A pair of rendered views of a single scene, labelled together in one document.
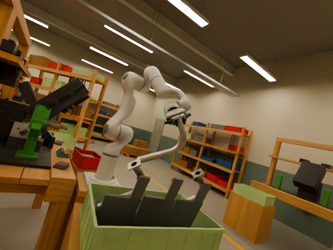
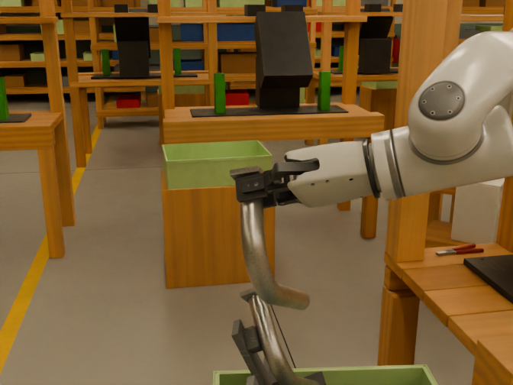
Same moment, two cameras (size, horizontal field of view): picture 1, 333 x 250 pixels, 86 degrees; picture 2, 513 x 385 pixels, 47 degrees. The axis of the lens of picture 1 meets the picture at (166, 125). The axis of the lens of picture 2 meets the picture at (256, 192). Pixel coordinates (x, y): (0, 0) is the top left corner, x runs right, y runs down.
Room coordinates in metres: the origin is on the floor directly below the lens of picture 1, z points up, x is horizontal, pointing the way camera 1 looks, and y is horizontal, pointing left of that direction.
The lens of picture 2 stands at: (1.08, -0.73, 1.63)
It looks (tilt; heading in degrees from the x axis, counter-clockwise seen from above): 18 degrees down; 113
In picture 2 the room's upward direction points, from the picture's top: straight up
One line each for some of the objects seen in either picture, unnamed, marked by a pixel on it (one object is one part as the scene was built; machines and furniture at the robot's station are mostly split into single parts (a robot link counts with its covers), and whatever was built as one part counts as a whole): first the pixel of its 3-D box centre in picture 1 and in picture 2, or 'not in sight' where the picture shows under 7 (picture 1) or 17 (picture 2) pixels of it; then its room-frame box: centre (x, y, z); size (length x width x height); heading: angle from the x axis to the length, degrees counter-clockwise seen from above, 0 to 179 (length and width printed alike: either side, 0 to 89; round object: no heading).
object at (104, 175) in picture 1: (106, 167); not in sight; (1.33, 0.34, 0.97); 0.19 x 0.19 x 0.18
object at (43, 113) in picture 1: (40, 117); not in sight; (1.55, 1.06, 1.17); 0.13 x 0.12 x 0.20; 34
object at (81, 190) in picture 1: (100, 186); not in sight; (1.33, 0.34, 0.83); 0.32 x 0.32 x 0.04; 30
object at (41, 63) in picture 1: (52, 107); not in sight; (4.50, 2.88, 1.19); 2.30 x 0.55 x 2.39; 73
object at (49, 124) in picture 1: (43, 122); not in sight; (1.70, 1.12, 1.11); 0.39 x 0.16 x 0.03; 124
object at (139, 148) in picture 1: (136, 148); not in sight; (8.12, 1.01, 0.37); 1.20 x 0.80 x 0.74; 131
